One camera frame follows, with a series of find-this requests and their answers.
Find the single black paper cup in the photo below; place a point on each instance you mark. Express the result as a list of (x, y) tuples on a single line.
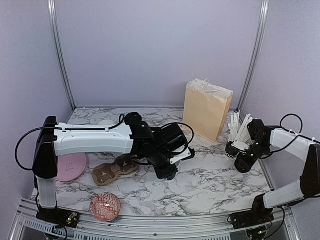
[(176, 166), (132, 117)]

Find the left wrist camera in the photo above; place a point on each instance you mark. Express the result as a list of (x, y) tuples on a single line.
[(186, 155)]

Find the aluminium front frame rail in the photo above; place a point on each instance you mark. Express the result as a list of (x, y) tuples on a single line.
[(199, 227)]

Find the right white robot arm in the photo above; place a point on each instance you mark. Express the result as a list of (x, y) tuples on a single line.
[(298, 176)]

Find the brown cardboard cup carrier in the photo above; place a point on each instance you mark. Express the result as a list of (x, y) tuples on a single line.
[(107, 173)]

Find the black cup holding straws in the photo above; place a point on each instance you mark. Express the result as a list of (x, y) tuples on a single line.
[(231, 151)]

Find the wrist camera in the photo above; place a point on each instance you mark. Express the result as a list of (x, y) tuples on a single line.
[(186, 155), (240, 146)]

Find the left aluminium corner post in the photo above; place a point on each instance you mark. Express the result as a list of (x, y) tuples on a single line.
[(59, 52)]

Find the white wrapped straws bundle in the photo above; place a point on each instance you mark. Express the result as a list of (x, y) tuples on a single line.
[(239, 129)]

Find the brown paper takeout bag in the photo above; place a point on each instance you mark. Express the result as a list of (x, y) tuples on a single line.
[(206, 107)]

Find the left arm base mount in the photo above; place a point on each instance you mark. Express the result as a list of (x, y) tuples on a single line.
[(59, 216)]

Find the red patterned bowl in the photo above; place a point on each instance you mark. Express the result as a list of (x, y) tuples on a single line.
[(105, 207)]

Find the pink plastic plate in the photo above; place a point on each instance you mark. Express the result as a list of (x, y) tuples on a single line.
[(71, 166)]

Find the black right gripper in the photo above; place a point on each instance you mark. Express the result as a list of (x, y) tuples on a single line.
[(247, 164)]

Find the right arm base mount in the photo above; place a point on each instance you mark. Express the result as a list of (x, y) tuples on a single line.
[(247, 219)]

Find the right aluminium corner post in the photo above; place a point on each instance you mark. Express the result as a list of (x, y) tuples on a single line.
[(259, 37)]

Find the aluminium corner post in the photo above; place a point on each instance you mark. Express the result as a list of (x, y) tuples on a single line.
[(59, 52), (259, 37)]

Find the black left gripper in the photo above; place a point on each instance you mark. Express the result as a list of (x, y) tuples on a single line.
[(161, 173)]

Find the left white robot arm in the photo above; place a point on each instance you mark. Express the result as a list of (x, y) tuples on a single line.
[(59, 139)]

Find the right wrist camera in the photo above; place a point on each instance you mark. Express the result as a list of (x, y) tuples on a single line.
[(240, 146)]

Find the stack of black paper cups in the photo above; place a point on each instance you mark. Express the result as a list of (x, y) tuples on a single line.
[(106, 122)]

